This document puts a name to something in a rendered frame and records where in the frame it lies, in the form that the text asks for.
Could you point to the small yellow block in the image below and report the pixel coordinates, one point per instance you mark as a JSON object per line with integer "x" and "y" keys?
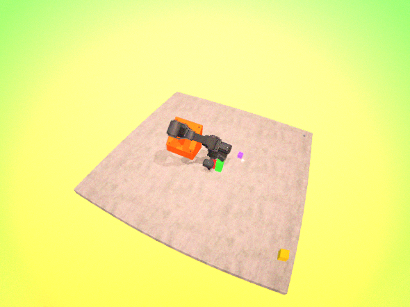
{"x": 283, "y": 255}

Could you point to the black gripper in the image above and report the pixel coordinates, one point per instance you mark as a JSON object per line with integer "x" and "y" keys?
{"x": 209, "y": 162}

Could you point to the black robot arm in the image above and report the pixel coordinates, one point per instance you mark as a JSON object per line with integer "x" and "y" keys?
{"x": 212, "y": 142}

